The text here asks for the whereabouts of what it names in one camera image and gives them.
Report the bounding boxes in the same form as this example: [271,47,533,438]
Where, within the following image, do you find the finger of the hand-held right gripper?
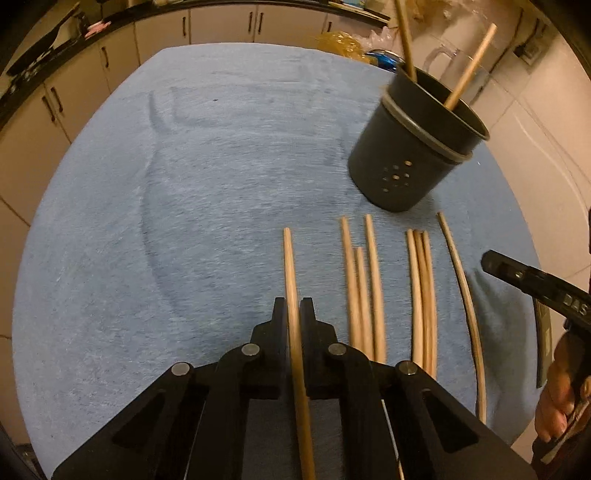
[481,250,555,301]

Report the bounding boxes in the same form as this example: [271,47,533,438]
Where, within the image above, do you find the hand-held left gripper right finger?
[299,298,539,480]

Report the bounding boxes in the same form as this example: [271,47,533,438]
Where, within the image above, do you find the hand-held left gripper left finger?
[51,298,296,480]

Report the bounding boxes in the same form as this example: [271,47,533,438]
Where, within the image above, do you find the long wooden chopstick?
[443,23,498,112]
[283,227,317,480]
[394,0,419,81]

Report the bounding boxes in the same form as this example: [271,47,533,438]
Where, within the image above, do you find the bunch of wooden chopsticks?
[340,211,488,423]

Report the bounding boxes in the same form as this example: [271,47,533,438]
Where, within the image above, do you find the dark grey utensil holder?
[348,69,491,213]

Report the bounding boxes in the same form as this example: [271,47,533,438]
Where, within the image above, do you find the person's right hand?
[534,330,591,444]

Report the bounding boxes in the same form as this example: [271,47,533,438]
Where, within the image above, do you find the blue tablecloth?
[13,42,552,480]

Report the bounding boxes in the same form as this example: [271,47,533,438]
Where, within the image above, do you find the clear glass mug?
[424,41,492,104]

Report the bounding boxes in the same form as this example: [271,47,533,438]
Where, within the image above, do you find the blue plastic bag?
[367,50,407,70]

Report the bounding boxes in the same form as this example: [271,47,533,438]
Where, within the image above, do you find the white plastic bag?
[365,25,402,51]

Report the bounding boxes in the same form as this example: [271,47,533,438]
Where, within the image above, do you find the hanging plastic bags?
[406,0,467,24]

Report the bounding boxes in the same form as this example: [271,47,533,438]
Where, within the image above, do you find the yellow plastic bag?
[318,31,370,61]

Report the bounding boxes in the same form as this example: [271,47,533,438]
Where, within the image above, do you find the black wok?
[4,4,88,79]

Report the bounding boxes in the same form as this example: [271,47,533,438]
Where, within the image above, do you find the wall power strip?
[515,28,552,65]

